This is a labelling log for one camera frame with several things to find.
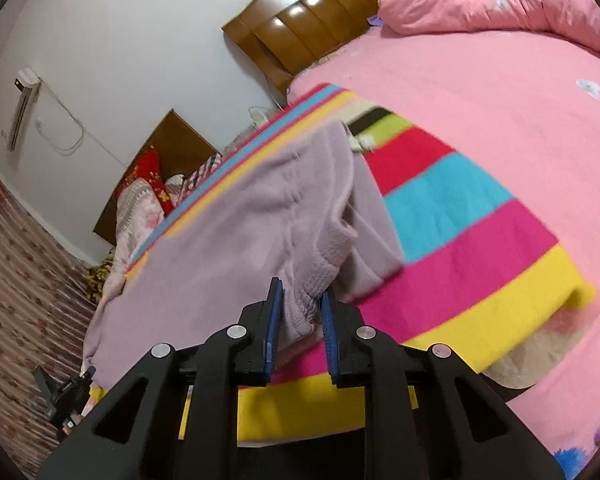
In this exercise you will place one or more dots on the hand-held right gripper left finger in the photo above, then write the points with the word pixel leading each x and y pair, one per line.
pixel 274 322

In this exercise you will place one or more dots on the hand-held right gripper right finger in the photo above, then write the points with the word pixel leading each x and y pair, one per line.
pixel 330 332

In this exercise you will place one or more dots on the brown floral curtain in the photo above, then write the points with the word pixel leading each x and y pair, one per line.
pixel 25 285

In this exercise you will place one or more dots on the yellow black patterned cloth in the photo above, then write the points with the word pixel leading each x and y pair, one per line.
pixel 100 275

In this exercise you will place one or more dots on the striped colourful blanket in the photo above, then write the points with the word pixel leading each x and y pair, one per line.
pixel 460 240

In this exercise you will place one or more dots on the plaid cloth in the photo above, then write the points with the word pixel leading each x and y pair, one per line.
pixel 202 172

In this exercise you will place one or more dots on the red patterned pillow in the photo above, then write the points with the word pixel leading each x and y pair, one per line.
pixel 150 175

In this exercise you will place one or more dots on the white air conditioner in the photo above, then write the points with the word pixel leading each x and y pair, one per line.
pixel 22 105

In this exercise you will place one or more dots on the large wooden headboard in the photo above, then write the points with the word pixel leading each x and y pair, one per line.
pixel 310 15

